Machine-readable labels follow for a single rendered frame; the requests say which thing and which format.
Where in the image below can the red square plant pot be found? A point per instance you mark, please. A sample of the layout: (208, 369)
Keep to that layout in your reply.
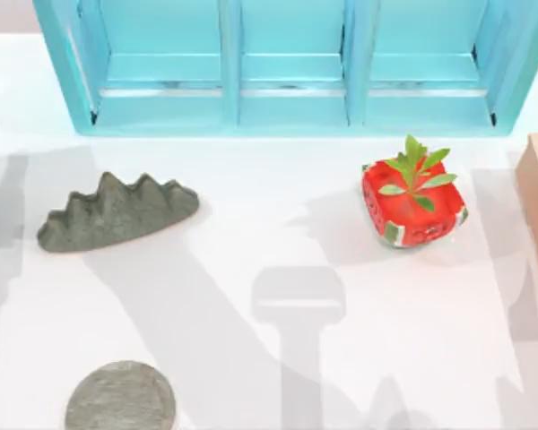
(408, 210)

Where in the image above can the light blue rack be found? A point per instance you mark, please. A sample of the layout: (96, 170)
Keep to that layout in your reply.
(291, 67)

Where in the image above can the grey mountain-shaped stone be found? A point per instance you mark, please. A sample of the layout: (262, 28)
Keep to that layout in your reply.
(112, 210)

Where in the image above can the round grey stone coaster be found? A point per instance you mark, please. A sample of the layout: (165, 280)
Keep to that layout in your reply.
(120, 398)

